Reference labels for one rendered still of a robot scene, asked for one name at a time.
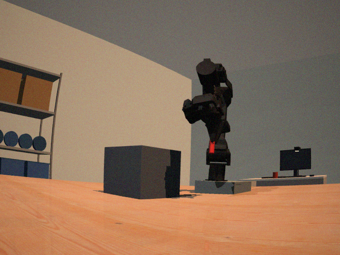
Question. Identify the dark red peg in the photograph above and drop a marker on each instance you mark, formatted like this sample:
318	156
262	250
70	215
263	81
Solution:
211	147

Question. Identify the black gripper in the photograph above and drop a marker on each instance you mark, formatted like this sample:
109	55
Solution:
212	113

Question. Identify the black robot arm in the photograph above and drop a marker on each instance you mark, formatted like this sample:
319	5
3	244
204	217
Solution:
210	76

